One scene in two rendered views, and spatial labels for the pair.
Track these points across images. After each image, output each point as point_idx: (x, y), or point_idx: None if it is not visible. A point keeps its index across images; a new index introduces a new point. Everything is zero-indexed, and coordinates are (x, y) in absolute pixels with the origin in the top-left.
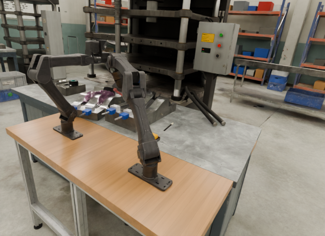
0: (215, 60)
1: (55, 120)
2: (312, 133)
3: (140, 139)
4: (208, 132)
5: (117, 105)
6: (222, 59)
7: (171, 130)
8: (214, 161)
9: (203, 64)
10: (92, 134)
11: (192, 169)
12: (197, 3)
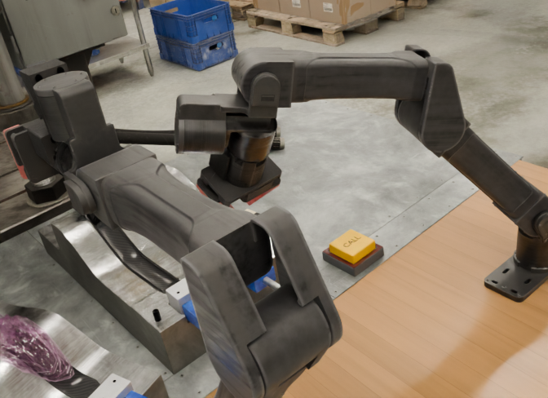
0: (85, 4)
1: None
2: (144, 104)
3: (528, 196)
4: (316, 161)
5: (185, 280)
6: None
7: (296, 215)
8: (454, 169)
9: (52, 35)
10: None
11: (487, 201)
12: None
